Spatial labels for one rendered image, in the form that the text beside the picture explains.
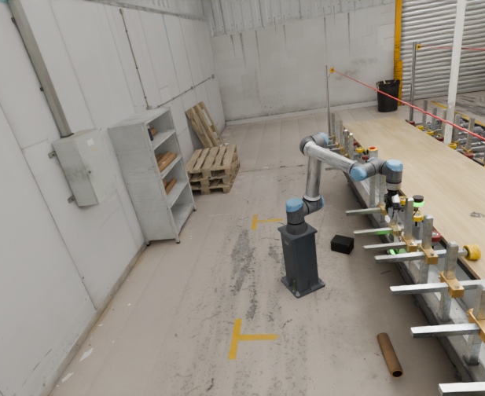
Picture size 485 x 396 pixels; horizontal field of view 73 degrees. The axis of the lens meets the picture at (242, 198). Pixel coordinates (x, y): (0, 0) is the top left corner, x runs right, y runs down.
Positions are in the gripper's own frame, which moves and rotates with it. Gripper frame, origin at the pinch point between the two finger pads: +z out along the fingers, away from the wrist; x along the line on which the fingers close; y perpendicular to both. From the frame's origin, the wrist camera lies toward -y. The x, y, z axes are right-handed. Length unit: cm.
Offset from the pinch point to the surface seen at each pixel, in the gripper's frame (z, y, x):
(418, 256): 3.5, -36.2, -2.2
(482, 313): -2, -82, -8
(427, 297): 29, -40, -7
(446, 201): 8, 30, -47
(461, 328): 3, -86, 0
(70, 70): -109, 130, 255
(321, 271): 101, 76, 36
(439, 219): 8.2, 7.1, -32.3
